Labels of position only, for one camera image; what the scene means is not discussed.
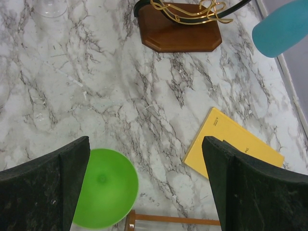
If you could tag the wooden string harp rack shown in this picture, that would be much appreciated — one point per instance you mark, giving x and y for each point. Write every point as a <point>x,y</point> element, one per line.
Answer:
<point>132,217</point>

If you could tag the blue plastic goblet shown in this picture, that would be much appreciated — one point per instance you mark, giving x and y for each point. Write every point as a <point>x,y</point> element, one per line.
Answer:
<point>282,29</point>

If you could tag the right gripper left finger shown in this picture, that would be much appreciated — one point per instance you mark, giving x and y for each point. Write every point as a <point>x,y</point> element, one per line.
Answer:
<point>42,194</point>

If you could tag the gold wire wine glass rack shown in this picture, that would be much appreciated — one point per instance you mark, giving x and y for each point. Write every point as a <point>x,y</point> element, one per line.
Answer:
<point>182,27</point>

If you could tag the clear wine glass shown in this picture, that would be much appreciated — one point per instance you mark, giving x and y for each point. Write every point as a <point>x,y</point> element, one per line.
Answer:
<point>50,8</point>

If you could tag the aluminium frame rail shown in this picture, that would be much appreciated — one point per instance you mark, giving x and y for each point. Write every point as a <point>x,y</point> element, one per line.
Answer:
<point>293,64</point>

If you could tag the green plastic goblet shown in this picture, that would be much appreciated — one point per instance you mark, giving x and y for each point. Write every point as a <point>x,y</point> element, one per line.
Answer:
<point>109,190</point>

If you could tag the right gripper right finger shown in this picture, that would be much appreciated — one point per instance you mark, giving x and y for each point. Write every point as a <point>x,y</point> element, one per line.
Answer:
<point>252,195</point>

